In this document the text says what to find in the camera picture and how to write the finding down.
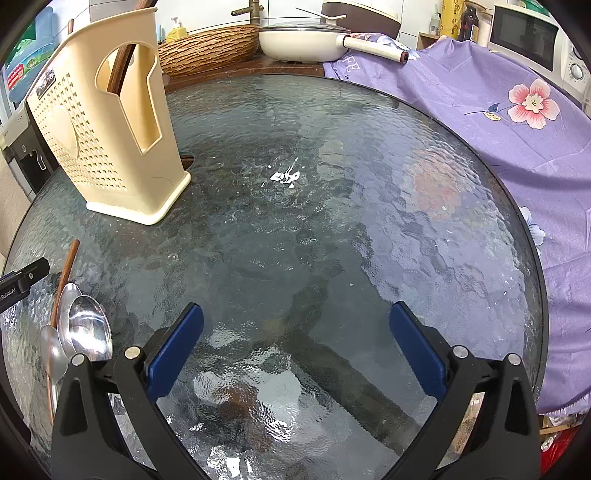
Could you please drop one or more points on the white microwave oven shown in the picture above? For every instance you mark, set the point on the white microwave oven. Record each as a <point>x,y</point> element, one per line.
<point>521,32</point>

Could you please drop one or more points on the light blue brush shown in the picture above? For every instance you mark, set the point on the light blue brush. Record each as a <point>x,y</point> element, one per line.
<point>159,31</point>

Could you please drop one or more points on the small wooden side shelf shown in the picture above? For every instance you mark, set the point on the small wooden side shelf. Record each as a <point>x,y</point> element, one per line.
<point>427,40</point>

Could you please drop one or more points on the purple floral cloth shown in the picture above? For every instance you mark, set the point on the purple floral cloth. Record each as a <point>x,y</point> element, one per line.
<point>508,184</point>

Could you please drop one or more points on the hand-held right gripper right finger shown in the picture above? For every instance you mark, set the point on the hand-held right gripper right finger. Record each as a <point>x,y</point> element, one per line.
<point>418,350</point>

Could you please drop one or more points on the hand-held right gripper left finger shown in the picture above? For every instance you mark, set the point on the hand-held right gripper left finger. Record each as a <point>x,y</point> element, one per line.
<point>178,350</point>

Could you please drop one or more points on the brass faucet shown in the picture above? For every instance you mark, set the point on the brass faucet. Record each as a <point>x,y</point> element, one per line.
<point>253,11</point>

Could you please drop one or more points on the yellow wrap roll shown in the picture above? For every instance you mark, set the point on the yellow wrap roll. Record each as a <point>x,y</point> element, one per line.
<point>451,18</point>

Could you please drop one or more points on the blue water jug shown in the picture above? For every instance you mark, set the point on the blue water jug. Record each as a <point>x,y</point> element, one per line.
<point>27,55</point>

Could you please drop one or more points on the cream perforated utensil holder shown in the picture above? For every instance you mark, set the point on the cream perforated utensil holder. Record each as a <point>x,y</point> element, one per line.
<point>92,152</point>

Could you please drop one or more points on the large steel spoon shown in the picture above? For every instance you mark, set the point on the large steel spoon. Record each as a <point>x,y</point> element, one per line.
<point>90,327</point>

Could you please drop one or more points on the brown wooden chopstick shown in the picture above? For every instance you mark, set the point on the brown wooden chopstick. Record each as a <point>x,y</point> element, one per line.
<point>68,263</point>
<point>121,69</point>

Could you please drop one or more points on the yellow soap pump bottle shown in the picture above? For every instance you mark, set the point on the yellow soap pump bottle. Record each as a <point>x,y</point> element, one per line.
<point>176,32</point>

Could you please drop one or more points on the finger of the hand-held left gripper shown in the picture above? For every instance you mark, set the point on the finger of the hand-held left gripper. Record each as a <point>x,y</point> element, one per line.
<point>23,279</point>

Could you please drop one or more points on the brown glass bottle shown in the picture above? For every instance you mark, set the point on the brown glass bottle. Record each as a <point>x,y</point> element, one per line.
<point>472,25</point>

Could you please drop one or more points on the white rice paddle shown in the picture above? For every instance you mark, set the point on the white rice paddle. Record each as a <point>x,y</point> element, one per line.
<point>330,17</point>

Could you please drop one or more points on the woven wicker basin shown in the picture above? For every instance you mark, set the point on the woven wicker basin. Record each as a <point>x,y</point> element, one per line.
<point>207,48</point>

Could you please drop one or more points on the white pan glass lid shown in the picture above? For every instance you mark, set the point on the white pan glass lid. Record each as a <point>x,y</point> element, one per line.
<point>295,44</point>

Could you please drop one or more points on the grey water dispenser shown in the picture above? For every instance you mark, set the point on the grey water dispenser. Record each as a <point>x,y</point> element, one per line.
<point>27,147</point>

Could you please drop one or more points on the small plastic bottle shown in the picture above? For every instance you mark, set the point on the small plastic bottle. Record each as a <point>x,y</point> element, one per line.
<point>434,23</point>

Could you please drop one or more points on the beige cloth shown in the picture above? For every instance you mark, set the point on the beige cloth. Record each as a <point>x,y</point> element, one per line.
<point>11,198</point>

